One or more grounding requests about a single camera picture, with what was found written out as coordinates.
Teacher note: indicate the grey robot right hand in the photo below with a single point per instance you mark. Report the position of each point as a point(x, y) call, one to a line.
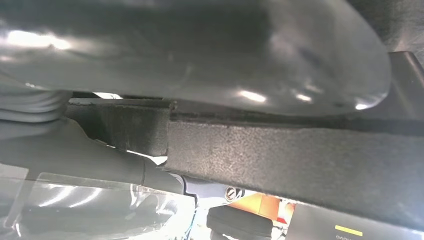
point(198, 49)

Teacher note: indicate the black case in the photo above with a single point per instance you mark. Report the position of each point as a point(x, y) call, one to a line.
point(238, 222)

